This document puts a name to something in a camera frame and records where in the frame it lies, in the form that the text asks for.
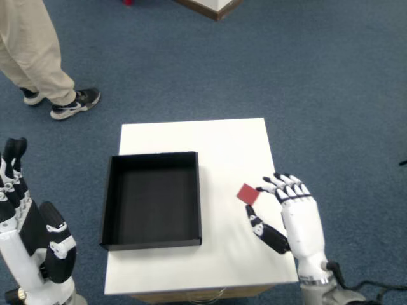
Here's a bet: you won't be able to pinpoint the white top wooden table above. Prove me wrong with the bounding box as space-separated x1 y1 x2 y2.
104 118 300 301

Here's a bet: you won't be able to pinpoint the black open box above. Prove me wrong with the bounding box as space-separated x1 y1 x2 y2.
99 151 204 252

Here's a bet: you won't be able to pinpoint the red cube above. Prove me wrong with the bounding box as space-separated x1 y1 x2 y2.
237 182 261 206

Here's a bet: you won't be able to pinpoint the black white sneaker with swoosh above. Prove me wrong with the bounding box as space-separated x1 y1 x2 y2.
50 88 101 121

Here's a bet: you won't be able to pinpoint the white cabinet with wooden base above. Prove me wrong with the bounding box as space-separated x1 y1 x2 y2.
171 0 245 22

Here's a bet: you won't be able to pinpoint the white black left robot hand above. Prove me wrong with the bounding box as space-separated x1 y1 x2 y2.
0 137 79 302

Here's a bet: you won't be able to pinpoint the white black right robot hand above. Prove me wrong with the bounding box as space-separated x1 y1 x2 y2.
245 172 330 285

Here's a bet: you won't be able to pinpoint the beige trousers of person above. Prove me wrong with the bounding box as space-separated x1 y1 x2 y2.
0 0 77 107

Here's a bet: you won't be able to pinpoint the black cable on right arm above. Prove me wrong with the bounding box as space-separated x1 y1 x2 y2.
326 260 407 302

